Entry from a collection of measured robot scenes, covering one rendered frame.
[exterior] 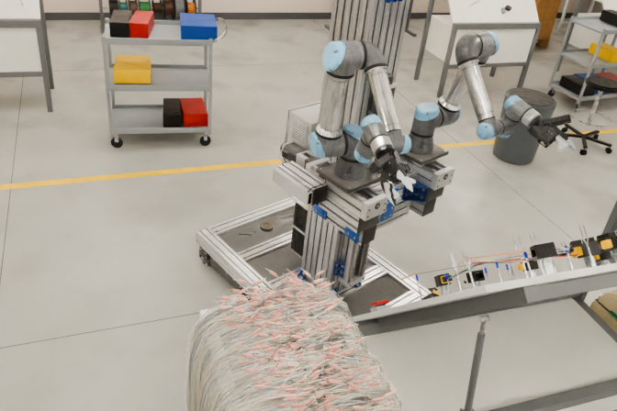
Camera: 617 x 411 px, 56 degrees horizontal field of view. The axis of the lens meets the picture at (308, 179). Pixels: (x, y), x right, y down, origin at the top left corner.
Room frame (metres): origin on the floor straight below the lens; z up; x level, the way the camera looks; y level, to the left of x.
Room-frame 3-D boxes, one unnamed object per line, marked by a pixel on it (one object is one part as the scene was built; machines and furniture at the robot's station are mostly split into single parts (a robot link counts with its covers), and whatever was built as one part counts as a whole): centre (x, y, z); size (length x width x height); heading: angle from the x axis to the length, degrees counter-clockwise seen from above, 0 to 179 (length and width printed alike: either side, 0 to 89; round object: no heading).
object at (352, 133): (2.34, -0.18, 1.33); 0.13 x 0.12 x 0.14; 115
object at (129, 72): (4.68, 1.31, 0.54); 0.99 x 0.50 x 1.08; 107
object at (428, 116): (2.69, -0.55, 1.33); 0.13 x 0.12 x 0.14; 129
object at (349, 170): (2.34, -0.19, 1.21); 0.15 x 0.15 x 0.10
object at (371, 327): (1.89, -0.74, 0.83); 1.18 x 0.05 x 0.06; 112
